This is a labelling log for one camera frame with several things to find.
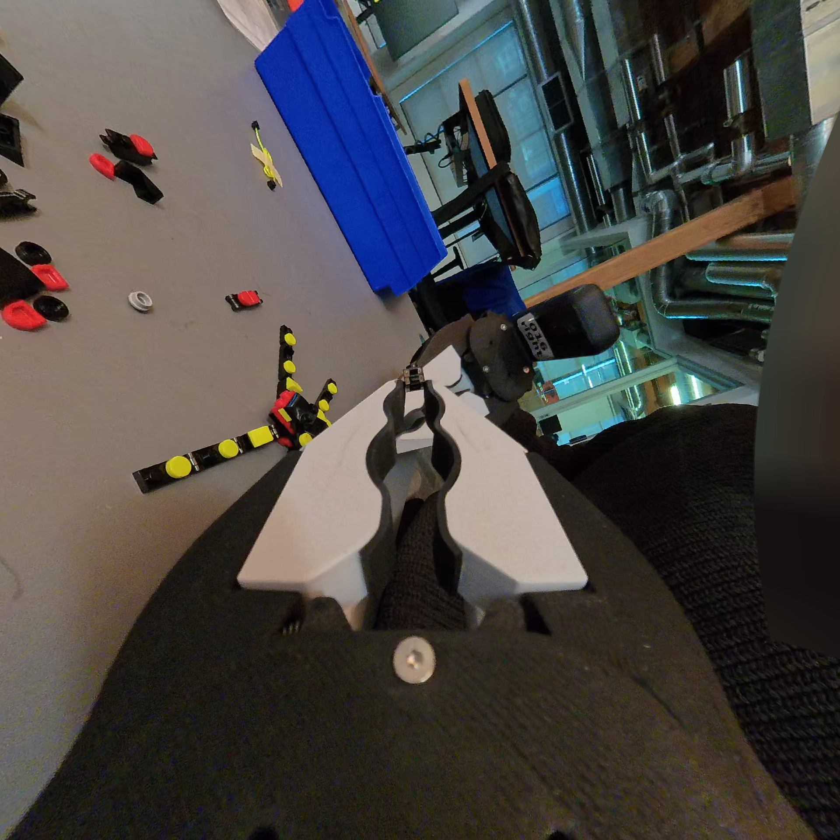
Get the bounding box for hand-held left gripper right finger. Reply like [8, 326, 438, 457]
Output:
[422, 384, 589, 622]

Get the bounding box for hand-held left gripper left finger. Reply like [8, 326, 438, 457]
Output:
[238, 384, 403, 627]

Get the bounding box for black yellow lego spider model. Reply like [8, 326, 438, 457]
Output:
[131, 325, 339, 494]

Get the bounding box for pile of loose lego pieces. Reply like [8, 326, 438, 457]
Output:
[0, 39, 165, 332]

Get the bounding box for blue jacket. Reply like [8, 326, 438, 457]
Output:
[436, 262, 528, 319]

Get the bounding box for black office chair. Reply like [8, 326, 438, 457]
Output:
[430, 88, 544, 329]

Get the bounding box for wooden roof beam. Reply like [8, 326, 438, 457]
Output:
[521, 176, 802, 309]

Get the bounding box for blue plastic bin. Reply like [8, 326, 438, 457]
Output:
[255, 0, 449, 296]

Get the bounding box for metal ventilation pipes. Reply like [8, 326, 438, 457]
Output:
[512, 0, 815, 329]

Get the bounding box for yellow cord with tape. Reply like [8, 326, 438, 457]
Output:
[249, 120, 284, 191]

